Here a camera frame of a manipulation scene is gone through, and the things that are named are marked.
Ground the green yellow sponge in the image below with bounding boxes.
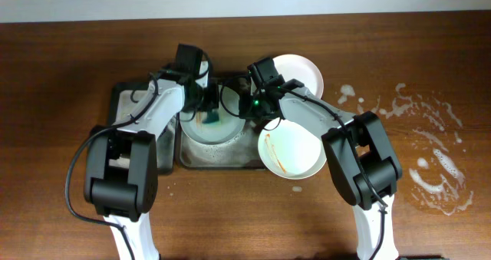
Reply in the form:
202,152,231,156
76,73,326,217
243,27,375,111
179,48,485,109
202,108,220,124

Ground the light blue plate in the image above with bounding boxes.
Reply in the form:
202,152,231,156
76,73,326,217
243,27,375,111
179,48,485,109
179,85,246,145

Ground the white plate with sauce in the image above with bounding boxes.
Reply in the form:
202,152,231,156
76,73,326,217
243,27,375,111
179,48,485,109
257,118,327,180

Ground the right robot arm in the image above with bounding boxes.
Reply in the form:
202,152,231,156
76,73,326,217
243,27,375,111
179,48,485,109
239,80,402,259

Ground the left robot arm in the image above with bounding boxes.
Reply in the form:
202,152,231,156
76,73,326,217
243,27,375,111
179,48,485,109
83,69,212,259

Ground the large black wash tray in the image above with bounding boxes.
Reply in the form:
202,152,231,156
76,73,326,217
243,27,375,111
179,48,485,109
174,74,269,171

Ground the small black soapy tray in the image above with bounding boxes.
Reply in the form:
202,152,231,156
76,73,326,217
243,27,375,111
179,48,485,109
107,82,176,175

